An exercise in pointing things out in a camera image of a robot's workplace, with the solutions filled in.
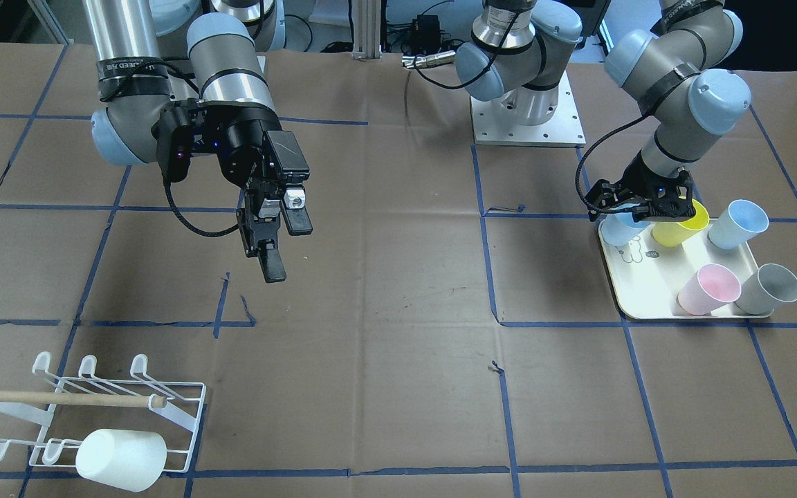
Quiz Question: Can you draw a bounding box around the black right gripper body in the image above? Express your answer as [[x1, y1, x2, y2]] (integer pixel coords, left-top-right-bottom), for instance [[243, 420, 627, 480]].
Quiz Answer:
[[155, 99, 310, 208]]

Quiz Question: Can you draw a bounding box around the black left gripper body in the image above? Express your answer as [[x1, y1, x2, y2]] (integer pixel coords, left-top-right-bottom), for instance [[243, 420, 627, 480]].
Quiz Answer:
[[584, 156, 695, 223]]

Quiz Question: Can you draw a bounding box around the pale green white cup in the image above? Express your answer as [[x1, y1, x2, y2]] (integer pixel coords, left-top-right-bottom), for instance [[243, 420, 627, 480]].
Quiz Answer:
[[75, 429, 167, 492]]

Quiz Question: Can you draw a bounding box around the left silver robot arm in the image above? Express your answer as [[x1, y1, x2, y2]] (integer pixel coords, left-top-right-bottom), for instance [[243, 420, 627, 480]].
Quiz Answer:
[[455, 1, 751, 223]]

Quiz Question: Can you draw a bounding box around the yellow plastic cup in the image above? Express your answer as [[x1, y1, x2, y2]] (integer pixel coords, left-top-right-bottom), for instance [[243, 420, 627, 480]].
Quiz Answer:
[[652, 199, 711, 247]]

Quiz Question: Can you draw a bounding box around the light blue plastic cup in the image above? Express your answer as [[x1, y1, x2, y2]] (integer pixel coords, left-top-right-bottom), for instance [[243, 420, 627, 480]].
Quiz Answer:
[[706, 199, 769, 251]]

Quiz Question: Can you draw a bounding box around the pink plastic cup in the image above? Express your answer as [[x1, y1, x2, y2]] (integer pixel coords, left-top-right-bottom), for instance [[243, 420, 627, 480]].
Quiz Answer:
[[677, 264, 742, 315]]

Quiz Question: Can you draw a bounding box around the grey plastic cup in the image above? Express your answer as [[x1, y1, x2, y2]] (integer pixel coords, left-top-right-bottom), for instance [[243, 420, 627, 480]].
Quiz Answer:
[[735, 264, 797, 315]]

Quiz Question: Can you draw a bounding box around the white rabbit print tray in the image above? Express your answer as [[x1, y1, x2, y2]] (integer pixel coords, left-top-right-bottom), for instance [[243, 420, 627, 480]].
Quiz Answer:
[[597, 227, 760, 321]]

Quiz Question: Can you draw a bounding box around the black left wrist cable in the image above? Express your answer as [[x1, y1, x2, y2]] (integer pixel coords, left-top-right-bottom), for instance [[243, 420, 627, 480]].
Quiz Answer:
[[575, 114, 655, 212]]

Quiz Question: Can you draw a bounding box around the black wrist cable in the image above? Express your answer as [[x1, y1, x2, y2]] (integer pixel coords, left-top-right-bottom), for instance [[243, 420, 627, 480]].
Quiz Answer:
[[575, 114, 655, 212], [162, 176, 244, 239]]

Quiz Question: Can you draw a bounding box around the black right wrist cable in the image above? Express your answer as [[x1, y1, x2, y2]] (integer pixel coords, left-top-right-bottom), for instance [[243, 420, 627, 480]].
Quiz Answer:
[[162, 176, 244, 239]]

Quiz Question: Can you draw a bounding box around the aluminium frame post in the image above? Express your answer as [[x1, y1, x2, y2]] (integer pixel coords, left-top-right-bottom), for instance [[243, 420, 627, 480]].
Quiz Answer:
[[349, 1, 385, 60]]

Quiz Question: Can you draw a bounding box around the white wire cup rack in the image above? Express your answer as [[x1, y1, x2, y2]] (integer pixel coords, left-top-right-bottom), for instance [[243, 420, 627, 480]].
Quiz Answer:
[[0, 352, 208, 474]]

